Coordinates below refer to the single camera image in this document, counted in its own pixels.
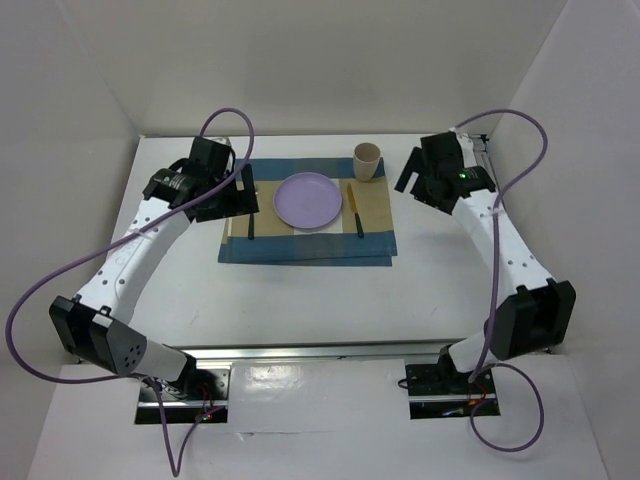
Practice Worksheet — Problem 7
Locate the gold fork green handle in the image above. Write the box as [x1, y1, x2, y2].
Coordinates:
[247, 213, 255, 240]

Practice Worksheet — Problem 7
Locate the beige cup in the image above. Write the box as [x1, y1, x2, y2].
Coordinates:
[353, 142, 381, 182]

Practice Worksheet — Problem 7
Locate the purple plate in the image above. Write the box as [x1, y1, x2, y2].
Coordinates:
[273, 172, 343, 230]

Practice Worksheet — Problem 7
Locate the blue beige white placemat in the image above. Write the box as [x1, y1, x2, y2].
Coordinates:
[218, 157, 397, 267]

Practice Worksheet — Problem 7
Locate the gold knife green handle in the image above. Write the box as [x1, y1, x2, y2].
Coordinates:
[347, 183, 364, 239]

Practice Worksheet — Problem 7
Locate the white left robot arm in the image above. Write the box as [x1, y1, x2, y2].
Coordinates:
[49, 137, 259, 399]

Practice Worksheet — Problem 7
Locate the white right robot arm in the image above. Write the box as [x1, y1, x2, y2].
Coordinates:
[395, 132, 576, 392]

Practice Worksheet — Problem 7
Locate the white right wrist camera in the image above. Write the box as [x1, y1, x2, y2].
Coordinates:
[449, 127, 474, 151]

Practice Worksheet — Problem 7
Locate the aluminium right rail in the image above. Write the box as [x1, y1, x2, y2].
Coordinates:
[470, 134, 500, 189]

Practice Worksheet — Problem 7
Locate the aluminium rail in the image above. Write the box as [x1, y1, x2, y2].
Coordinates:
[182, 339, 459, 362]
[470, 134, 500, 189]

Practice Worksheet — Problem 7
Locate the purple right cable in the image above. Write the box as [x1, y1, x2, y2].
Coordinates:
[452, 108, 549, 452]

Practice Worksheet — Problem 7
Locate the purple cable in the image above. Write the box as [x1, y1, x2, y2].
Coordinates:
[452, 108, 549, 452]
[4, 106, 255, 477]

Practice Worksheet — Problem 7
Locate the aluminium front rail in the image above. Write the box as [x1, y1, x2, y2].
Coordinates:
[182, 339, 459, 362]

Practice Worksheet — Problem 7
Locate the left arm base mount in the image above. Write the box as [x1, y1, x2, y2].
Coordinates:
[134, 362, 231, 425]

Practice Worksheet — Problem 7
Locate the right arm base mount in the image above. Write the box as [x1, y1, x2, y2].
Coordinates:
[397, 364, 501, 420]

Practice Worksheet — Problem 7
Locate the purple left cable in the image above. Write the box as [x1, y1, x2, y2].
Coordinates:
[4, 106, 255, 477]

